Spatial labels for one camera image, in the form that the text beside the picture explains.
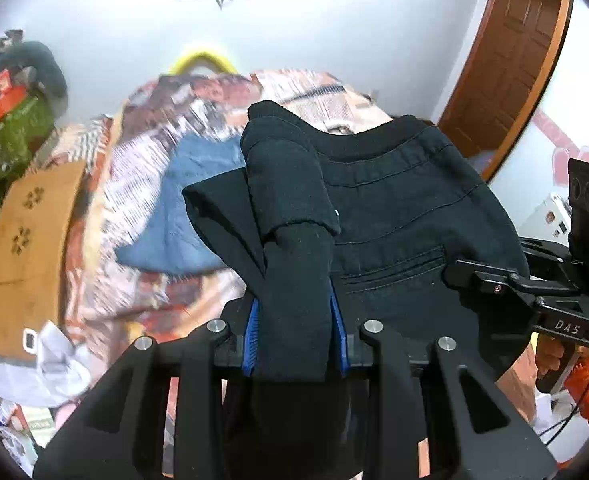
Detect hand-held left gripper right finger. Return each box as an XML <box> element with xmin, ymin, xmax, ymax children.
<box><xmin>327</xmin><ymin>292</ymin><xmax>558</xmax><ymax>480</ymax></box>

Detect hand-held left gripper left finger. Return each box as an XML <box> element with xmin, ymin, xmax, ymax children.
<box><xmin>33</xmin><ymin>300</ymin><xmax>261</xmax><ymax>480</ymax></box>

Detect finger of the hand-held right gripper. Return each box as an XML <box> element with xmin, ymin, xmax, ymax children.
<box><xmin>519</xmin><ymin>236</ymin><xmax>575</xmax><ymax>272</ymax></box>
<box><xmin>442</xmin><ymin>258</ymin><xmax>581</xmax><ymax>307</ymax></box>

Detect black pants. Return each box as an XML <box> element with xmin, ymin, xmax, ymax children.
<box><xmin>182</xmin><ymin>101</ymin><xmax>530</xmax><ymax>480</ymax></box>

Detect folded blue denim pants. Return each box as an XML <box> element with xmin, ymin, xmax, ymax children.
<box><xmin>115</xmin><ymin>137</ymin><xmax>255</xmax><ymax>276</ymax></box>

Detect person's right hand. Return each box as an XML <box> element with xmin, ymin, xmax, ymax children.
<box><xmin>535</xmin><ymin>335</ymin><xmax>573</xmax><ymax>386</ymax></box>

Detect white appliance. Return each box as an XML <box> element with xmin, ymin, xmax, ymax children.
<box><xmin>519</xmin><ymin>192</ymin><xmax>573</xmax><ymax>241</ymax></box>

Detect brown wooden door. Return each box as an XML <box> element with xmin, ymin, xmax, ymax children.
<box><xmin>437</xmin><ymin>0</ymin><xmax>575</xmax><ymax>181</ymax></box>

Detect printed blanket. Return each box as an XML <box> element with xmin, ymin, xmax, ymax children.
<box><xmin>39</xmin><ymin>69</ymin><xmax>540</xmax><ymax>421</ymax></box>

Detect white crumpled cloth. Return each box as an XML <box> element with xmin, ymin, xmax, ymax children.
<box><xmin>0</xmin><ymin>322</ymin><xmax>92</xmax><ymax>408</ymax></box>

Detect brown cardboard box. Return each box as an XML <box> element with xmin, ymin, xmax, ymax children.
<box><xmin>0</xmin><ymin>162</ymin><xmax>88</xmax><ymax>361</ymax></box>

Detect yellow curved object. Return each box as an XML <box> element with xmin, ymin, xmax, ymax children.
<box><xmin>168</xmin><ymin>49</ymin><xmax>238</xmax><ymax>76</ymax></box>

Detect green bag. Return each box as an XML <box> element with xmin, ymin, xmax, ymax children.
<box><xmin>0</xmin><ymin>92</ymin><xmax>55</xmax><ymax>191</ymax></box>

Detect orange packet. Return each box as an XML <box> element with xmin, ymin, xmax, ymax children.
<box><xmin>0</xmin><ymin>72</ymin><xmax>28</xmax><ymax>128</ymax></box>

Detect dark cloth bundle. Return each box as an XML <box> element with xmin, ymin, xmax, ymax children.
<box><xmin>0</xmin><ymin>40</ymin><xmax>70</xmax><ymax>111</ymax></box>

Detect pink wall sticker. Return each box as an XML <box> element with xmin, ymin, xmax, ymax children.
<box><xmin>532</xmin><ymin>107</ymin><xmax>589</xmax><ymax>191</ymax></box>

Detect black floor cable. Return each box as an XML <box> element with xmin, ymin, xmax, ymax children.
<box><xmin>539</xmin><ymin>390</ymin><xmax>589</xmax><ymax>443</ymax></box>

